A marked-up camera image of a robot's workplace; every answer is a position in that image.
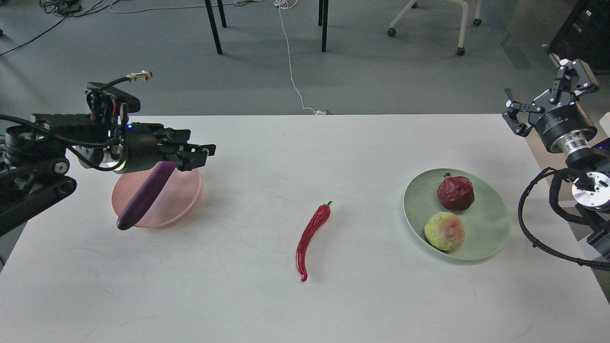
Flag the dark red pomegranate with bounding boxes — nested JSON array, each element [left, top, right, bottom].
[[437, 173, 475, 211]]

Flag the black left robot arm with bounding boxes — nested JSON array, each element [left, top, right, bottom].
[[0, 71, 216, 236]]

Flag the white chair base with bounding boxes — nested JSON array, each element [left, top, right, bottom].
[[387, 0, 485, 57]]

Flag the black cables on floor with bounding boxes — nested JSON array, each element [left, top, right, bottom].
[[0, 0, 111, 56]]

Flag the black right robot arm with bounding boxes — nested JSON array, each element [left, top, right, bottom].
[[502, 53, 610, 271]]

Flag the red chili pepper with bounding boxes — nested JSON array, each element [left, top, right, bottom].
[[295, 201, 333, 282]]

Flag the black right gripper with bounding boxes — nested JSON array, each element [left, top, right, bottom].
[[502, 53, 600, 154]]

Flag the black table leg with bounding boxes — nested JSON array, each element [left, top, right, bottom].
[[318, 0, 329, 53], [204, 0, 227, 56]]

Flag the black box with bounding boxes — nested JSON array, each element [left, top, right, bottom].
[[547, 0, 610, 75]]

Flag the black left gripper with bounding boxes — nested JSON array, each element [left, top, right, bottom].
[[119, 125, 216, 173]]

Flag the green yellow custard apple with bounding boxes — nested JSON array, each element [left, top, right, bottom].
[[424, 212, 466, 252]]

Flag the black table leg left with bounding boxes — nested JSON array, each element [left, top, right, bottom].
[[204, 0, 227, 56]]

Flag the black table leg right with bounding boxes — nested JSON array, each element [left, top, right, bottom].
[[318, 0, 329, 53]]

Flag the purple eggplant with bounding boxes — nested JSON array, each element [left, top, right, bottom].
[[116, 161, 176, 231]]

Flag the green plate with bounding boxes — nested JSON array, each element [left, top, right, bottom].
[[403, 169, 511, 263]]

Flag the white cable on floor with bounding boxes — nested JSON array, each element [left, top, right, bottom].
[[274, 0, 326, 116]]

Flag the pink plate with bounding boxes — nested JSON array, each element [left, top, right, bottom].
[[111, 169, 202, 228]]

